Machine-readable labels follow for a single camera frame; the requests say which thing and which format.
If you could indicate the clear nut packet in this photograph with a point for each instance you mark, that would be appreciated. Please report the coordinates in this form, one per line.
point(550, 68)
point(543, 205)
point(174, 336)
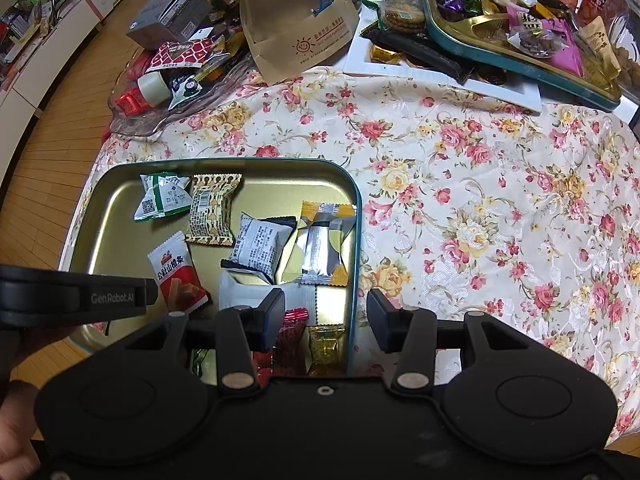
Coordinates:
point(537, 42)

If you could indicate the green white candy packet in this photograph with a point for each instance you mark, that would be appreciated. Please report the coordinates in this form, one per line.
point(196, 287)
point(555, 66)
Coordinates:
point(162, 195)

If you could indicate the white grey snack bar packet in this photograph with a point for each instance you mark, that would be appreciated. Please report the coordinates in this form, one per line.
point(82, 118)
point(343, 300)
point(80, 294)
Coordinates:
point(240, 292)

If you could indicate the small clear cookie jar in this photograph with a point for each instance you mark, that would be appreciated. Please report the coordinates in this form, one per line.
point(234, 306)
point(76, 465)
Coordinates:
point(402, 5)

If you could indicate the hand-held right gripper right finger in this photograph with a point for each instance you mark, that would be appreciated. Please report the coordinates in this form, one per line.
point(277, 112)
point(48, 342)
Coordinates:
point(382, 322)

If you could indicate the white rectangular tray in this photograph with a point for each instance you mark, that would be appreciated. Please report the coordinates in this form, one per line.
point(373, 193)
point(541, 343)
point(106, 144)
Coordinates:
point(500, 87)

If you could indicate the white black snack packet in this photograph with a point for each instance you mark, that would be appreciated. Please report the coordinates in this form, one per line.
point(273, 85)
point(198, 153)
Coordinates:
point(260, 245)

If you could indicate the red giraffe-pattern packet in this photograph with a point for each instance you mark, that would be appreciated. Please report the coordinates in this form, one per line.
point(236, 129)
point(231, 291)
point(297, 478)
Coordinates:
point(185, 50)

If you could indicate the black long snack packet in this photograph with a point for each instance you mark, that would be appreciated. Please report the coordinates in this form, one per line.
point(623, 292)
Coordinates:
point(415, 52)

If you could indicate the floral tablecloth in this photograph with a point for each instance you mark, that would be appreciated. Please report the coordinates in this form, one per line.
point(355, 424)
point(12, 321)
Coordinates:
point(475, 200)

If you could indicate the red white snack packet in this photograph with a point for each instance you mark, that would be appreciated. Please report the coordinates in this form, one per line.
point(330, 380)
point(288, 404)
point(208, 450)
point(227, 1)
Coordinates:
point(175, 270)

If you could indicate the grey cardboard box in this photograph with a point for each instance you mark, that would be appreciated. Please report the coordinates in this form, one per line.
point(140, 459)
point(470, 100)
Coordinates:
point(165, 17)

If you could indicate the gold black patterned packet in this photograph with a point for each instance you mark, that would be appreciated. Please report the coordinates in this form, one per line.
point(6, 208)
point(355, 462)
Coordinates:
point(212, 210)

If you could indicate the gold tin tray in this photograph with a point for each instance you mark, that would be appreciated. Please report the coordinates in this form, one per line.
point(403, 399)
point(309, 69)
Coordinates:
point(125, 245)

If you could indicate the gold foil candy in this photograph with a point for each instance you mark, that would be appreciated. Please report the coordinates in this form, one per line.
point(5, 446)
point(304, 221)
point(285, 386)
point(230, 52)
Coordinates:
point(325, 350)

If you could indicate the person's left hand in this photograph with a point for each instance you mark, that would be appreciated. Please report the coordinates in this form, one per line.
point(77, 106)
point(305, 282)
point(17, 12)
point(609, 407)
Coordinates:
point(20, 430)

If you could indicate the glass plate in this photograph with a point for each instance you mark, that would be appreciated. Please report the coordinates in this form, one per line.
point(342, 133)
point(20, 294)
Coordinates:
point(165, 117)

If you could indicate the large teal tin tray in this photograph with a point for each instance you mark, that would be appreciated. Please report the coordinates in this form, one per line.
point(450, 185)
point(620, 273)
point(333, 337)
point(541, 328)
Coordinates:
point(500, 60)

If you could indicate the pink snack packet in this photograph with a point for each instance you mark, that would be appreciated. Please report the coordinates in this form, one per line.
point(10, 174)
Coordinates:
point(570, 55)

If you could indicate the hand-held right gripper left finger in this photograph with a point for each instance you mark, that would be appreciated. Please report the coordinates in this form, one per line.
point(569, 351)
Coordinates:
point(270, 320)

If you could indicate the silver yellow snack packet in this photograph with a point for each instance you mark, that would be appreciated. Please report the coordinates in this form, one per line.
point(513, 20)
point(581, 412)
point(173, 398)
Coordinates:
point(317, 245)

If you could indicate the kraft paper bag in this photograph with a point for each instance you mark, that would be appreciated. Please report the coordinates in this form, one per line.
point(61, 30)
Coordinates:
point(295, 25)

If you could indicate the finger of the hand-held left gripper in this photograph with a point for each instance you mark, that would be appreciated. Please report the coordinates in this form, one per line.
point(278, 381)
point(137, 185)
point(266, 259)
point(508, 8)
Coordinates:
point(60, 297)

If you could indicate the white tape roll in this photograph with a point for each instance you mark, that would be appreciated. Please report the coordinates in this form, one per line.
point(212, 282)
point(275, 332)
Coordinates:
point(154, 89)

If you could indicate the white low cabinet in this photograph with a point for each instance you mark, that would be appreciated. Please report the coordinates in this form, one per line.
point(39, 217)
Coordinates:
point(35, 70)

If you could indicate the small kraft snack packet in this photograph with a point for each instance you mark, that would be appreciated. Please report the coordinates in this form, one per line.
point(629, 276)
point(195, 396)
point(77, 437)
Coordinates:
point(597, 45)

